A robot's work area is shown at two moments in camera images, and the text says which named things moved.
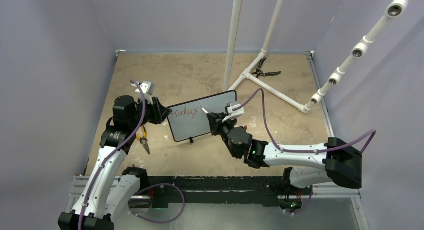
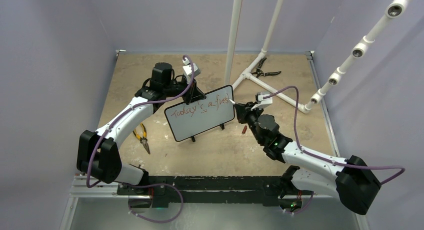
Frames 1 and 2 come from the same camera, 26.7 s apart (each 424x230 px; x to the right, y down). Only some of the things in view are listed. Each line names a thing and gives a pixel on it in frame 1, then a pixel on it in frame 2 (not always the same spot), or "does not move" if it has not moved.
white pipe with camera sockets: (392, 10) does not move
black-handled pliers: (259, 72) does not move
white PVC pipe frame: (232, 48) does not move
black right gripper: (216, 122) → (244, 110)
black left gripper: (159, 112) → (193, 94)
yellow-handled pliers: (143, 139) does not move
